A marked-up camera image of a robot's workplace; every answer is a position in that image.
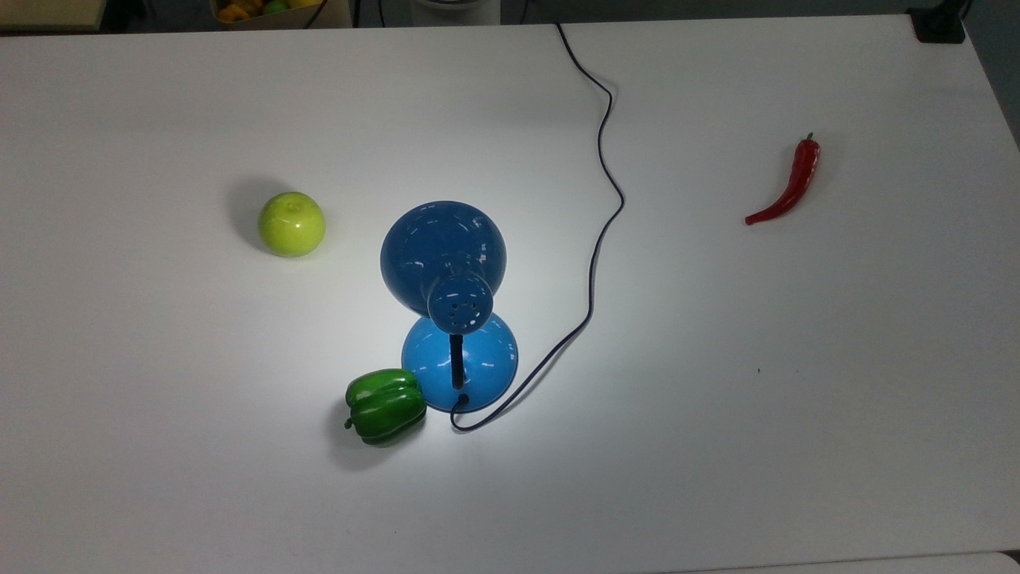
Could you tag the cardboard box of fruit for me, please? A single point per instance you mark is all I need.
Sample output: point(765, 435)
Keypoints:
point(239, 16)

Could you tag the red chili pepper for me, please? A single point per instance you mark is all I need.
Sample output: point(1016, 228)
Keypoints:
point(803, 167)

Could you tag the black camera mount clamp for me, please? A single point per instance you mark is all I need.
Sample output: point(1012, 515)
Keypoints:
point(939, 28)

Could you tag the green bell pepper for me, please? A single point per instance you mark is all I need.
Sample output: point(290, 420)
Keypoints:
point(386, 408)

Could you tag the beige side table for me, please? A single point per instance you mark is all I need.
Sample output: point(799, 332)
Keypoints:
point(48, 12)

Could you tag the green apple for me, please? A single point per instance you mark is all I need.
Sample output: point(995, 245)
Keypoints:
point(292, 225)

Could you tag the blue desk lamp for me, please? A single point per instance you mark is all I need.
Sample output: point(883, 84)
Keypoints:
point(442, 243)

